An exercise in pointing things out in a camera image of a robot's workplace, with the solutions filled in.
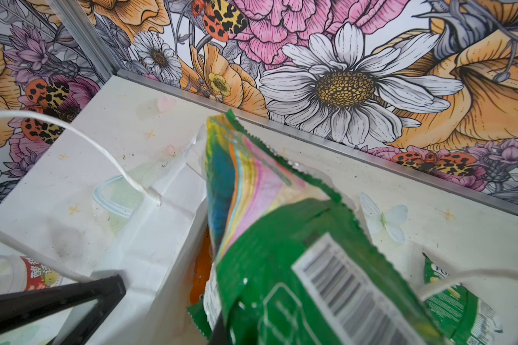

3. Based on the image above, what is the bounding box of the orange corn chips bag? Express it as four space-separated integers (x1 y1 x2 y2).
189 227 214 305

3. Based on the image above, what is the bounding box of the white green paper bag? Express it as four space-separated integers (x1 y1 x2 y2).
0 109 518 345

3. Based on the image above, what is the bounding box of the green snack bag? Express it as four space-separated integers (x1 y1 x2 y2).
188 112 446 344

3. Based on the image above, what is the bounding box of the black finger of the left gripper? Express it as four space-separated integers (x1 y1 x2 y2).
0 275 127 344

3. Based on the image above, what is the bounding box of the green Fox's candy bag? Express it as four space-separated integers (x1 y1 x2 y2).
422 253 504 345

